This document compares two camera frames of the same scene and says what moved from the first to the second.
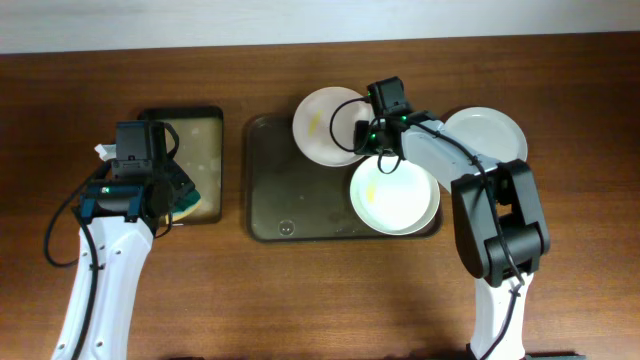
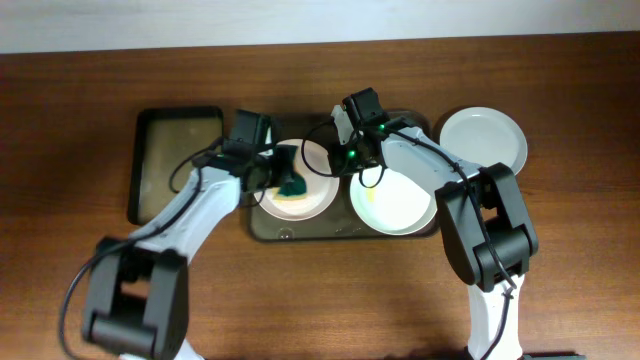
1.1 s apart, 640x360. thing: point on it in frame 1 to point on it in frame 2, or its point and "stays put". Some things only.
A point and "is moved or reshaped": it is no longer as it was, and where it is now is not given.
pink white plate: x=324 y=124 to x=322 y=175
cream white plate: x=402 y=202 stays put
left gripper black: x=180 y=178 to x=284 y=170
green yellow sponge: x=189 y=205 is moved or reshaped
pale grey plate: x=487 y=132 stays put
